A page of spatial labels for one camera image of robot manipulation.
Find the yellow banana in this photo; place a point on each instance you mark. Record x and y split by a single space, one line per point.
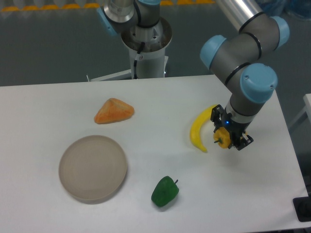
195 130

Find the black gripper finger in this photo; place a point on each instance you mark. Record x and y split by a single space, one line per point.
241 141
216 114

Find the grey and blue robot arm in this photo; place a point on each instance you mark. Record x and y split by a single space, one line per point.
235 62

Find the orange triangular bread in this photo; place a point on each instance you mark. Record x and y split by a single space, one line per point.
113 110

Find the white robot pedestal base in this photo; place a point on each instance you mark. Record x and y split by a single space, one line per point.
146 47

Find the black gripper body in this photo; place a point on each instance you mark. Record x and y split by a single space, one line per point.
234 128

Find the black device at table edge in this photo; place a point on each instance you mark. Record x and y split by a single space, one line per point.
302 206

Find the yellow bell pepper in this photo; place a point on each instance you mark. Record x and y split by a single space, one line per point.
222 138

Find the green bell pepper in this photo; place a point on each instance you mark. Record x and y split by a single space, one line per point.
165 191

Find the beige round plate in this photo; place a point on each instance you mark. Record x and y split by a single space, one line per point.
92 169

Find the white furniture at right edge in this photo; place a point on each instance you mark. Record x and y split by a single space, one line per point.
302 115

